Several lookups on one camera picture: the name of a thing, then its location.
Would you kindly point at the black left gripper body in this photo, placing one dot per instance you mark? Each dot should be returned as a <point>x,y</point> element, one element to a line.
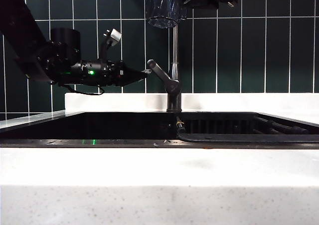
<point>104,72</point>

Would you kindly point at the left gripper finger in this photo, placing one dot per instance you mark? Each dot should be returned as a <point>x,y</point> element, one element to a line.
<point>134,75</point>

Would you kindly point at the clear plastic pitcher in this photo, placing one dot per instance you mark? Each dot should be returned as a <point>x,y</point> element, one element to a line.
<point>162,5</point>

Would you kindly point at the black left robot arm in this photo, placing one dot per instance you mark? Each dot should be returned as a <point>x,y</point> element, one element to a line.
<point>30,48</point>

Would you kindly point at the dark metal gooseneck faucet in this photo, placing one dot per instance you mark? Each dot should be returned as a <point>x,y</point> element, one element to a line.
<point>175,102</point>

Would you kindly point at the black kitchen sink basin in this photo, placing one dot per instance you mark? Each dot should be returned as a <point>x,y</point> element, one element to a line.
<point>74,127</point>

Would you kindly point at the black sink drain rack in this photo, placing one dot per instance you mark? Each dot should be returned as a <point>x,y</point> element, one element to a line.
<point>249,137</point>

